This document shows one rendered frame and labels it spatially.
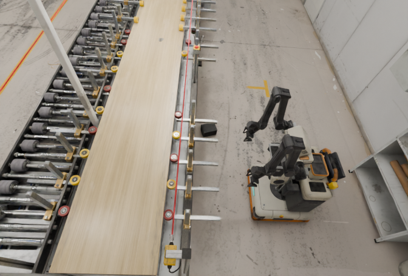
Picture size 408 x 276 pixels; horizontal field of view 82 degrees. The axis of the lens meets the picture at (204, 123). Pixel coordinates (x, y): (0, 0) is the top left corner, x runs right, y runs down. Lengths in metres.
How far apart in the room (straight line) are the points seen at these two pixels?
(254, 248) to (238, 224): 0.29
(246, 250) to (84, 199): 1.75
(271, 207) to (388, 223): 1.43
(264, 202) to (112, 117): 1.86
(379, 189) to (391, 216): 0.32
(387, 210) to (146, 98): 3.11
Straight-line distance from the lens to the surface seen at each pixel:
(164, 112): 2.46
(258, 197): 2.81
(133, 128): 2.37
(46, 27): 1.89
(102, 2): 4.41
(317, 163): 2.48
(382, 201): 3.71
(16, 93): 4.57
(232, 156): 3.26
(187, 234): 2.16
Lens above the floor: 2.83
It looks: 54 degrees down
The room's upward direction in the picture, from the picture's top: 8 degrees clockwise
